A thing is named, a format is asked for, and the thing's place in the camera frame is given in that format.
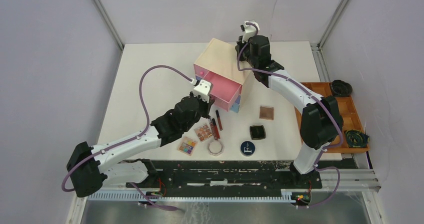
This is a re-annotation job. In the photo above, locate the nude eyeshadow palette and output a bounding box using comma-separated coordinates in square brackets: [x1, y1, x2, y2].
[194, 124, 213, 142]

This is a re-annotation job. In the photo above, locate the colourful eyeshadow palette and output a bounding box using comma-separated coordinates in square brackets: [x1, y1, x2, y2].
[177, 136, 198, 156]

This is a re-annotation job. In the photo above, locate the pastel wooden drawer chest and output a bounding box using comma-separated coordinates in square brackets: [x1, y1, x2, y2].
[193, 38, 254, 113]

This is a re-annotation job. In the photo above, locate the pink drawer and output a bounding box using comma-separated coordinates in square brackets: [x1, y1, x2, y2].
[204, 72, 242, 112]

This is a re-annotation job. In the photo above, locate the brown square blush compact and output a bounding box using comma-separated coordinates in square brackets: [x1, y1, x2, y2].
[259, 106, 275, 120]

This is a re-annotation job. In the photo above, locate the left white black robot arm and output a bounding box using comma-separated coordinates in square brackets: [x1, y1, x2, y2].
[61, 94, 215, 197]

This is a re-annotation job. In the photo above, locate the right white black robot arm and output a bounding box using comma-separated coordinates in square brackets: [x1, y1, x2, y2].
[235, 35, 343, 188]

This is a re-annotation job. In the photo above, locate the silver red mascara tube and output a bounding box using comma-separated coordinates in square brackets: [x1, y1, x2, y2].
[208, 117, 216, 137]

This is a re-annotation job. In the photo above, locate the dark red lip gloss tube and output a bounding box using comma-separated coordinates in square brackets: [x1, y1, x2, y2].
[215, 110, 223, 131]

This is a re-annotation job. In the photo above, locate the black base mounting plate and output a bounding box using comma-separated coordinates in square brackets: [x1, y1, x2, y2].
[125, 158, 359, 198]

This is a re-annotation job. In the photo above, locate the round dark blue jar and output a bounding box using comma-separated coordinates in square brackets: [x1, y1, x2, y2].
[240, 141, 256, 157]

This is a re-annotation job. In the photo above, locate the black square compact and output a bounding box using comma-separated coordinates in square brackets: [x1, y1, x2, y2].
[249, 125, 266, 140]

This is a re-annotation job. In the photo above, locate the black coiled band top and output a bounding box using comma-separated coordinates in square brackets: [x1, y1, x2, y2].
[330, 80, 353, 97]

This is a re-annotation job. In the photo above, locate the orange wooden compartment tray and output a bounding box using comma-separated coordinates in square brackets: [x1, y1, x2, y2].
[295, 82, 369, 153]

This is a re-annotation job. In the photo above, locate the green yellow coiled band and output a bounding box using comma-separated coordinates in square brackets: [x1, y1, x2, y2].
[344, 129, 370, 148]

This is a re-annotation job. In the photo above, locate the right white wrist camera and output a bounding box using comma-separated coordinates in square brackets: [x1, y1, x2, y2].
[239, 20, 260, 43]

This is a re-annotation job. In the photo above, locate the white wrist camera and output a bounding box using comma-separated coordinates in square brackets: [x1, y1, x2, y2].
[239, 20, 260, 43]
[191, 79, 213, 103]

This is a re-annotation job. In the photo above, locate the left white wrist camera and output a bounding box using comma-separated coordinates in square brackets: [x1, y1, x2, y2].
[191, 79, 213, 103]

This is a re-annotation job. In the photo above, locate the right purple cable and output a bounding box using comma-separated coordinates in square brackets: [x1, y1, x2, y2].
[236, 22, 345, 209]

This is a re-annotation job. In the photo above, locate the purple cable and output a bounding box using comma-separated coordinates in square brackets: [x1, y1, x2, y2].
[61, 65, 196, 212]
[236, 22, 345, 209]

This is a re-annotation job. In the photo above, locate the white slotted cable duct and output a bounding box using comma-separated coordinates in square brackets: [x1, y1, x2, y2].
[86, 188, 312, 204]

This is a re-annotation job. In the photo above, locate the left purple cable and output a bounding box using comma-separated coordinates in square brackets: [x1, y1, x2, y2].
[61, 65, 196, 212]

